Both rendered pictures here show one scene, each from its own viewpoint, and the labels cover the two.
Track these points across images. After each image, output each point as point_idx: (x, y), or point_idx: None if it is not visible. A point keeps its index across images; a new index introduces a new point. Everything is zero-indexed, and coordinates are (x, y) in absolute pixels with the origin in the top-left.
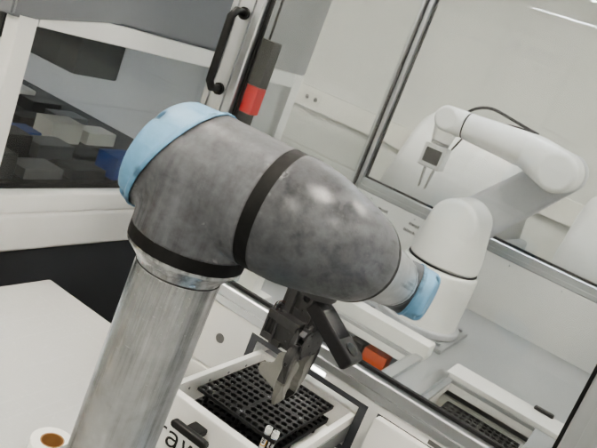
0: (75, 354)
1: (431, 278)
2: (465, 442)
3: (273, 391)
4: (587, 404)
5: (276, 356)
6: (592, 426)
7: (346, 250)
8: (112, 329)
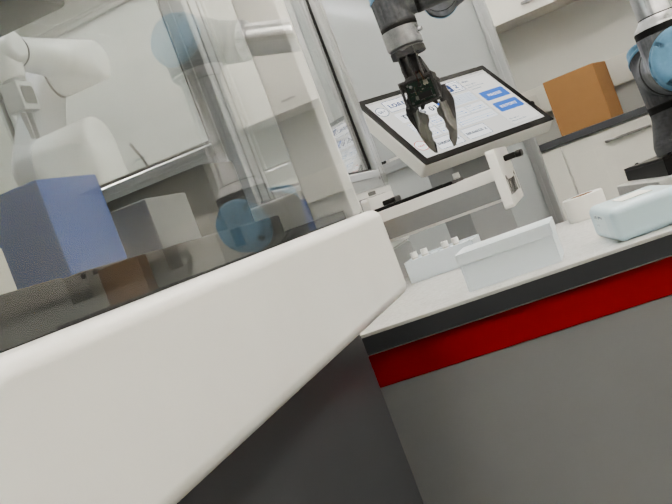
0: (426, 287)
1: None
2: (368, 176)
3: (456, 130)
4: (355, 108)
5: (442, 106)
6: (361, 119)
7: None
8: None
